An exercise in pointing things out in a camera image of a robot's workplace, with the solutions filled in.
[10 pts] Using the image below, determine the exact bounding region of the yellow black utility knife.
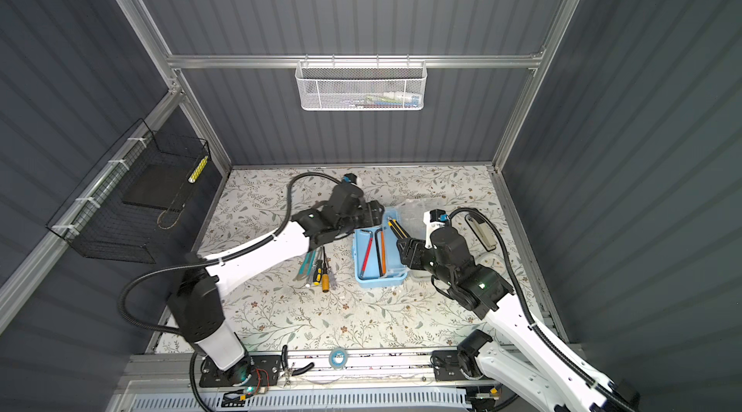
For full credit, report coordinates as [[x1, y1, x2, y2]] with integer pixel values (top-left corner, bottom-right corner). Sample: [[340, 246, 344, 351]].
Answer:
[[388, 218, 410, 240]]

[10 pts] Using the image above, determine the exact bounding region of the orange handled hex key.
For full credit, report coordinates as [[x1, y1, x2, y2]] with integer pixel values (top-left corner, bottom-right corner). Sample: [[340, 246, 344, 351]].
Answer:
[[376, 226, 388, 277]]

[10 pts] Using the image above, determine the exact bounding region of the black hex key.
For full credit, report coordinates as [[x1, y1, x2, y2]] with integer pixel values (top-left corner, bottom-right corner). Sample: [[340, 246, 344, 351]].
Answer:
[[372, 228, 383, 278]]

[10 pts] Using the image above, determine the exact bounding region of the blue plastic tool box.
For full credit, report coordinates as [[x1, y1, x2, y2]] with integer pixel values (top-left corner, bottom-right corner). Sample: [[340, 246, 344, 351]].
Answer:
[[352, 194, 465, 289]]

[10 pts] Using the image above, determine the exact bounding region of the red handled hex key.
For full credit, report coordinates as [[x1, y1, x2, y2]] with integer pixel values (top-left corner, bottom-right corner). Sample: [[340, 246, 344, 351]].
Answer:
[[359, 230, 374, 280]]

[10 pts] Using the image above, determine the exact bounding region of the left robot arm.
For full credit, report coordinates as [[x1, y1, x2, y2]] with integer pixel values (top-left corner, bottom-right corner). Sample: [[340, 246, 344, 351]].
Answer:
[[167, 172, 385, 386]]

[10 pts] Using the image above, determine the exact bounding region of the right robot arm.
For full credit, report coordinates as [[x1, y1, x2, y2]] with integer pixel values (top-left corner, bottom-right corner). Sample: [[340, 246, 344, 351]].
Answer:
[[388, 209, 641, 411]]

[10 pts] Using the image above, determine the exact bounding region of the teal pen tool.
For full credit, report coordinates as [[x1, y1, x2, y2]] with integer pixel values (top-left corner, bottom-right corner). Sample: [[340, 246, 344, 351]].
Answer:
[[296, 250, 317, 283]]

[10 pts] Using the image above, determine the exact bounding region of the black stapler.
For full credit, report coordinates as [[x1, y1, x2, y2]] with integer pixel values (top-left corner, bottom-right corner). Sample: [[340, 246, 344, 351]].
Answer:
[[465, 209, 499, 253]]

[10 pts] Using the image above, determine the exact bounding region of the blue tape roll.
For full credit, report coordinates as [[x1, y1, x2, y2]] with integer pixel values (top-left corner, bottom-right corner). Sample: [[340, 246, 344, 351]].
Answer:
[[328, 347, 348, 369]]

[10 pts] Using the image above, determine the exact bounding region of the yellow marker in basket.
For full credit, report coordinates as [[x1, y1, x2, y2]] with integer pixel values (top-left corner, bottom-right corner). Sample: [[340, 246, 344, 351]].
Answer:
[[187, 155, 210, 184]]

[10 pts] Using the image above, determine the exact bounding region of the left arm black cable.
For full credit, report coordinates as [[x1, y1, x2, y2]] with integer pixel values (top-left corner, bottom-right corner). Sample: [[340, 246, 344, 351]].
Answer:
[[117, 170, 343, 336]]

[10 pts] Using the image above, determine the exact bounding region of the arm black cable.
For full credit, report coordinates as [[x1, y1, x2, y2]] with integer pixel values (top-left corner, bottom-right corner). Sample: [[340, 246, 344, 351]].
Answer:
[[117, 170, 343, 336], [448, 206, 639, 412]]

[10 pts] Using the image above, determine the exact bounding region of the yellow handled screwdriver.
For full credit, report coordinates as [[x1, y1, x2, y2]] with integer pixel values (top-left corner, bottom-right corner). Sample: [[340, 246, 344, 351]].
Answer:
[[320, 248, 330, 293]]

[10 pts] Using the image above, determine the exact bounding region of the white wire mesh basket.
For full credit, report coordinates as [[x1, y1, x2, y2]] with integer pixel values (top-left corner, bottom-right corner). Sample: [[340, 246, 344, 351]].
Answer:
[[295, 62, 428, 112]]

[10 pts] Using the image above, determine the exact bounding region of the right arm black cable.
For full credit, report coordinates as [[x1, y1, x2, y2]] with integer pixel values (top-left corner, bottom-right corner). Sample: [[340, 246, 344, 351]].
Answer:
[[448, 206, 639, 412]]

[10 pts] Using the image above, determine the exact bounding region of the black wire basket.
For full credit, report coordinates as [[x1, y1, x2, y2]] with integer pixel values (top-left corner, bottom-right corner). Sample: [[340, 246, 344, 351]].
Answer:
[[46, 122, 211, 264]]

